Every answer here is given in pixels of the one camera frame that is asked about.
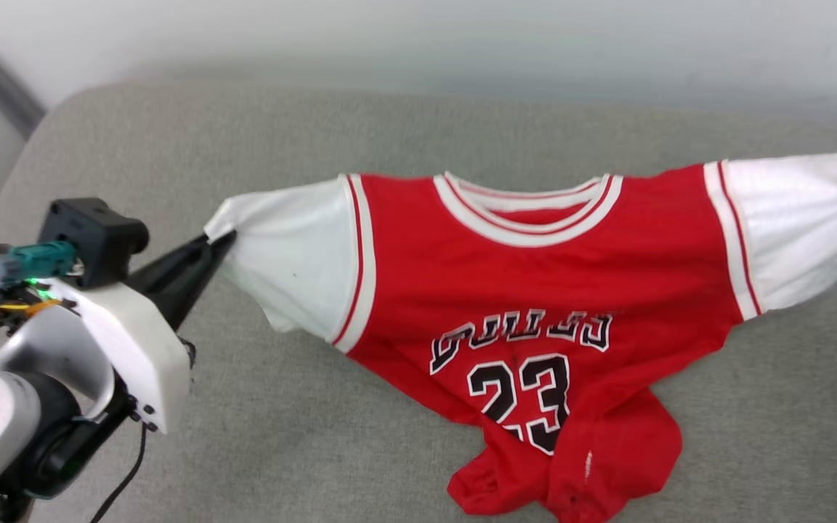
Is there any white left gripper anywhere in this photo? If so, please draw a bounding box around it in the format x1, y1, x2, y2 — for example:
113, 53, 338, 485
46, 230, 238, 435

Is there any red white basketball jersey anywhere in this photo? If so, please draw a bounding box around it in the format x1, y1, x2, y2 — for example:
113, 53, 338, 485
203, 150, 837, 523

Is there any teal plug camera cable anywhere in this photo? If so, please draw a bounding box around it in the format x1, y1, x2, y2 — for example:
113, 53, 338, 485
0, 240, 79, 289

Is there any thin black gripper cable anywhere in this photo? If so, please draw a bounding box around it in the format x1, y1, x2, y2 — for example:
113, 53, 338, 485
86, 338, 198, 523

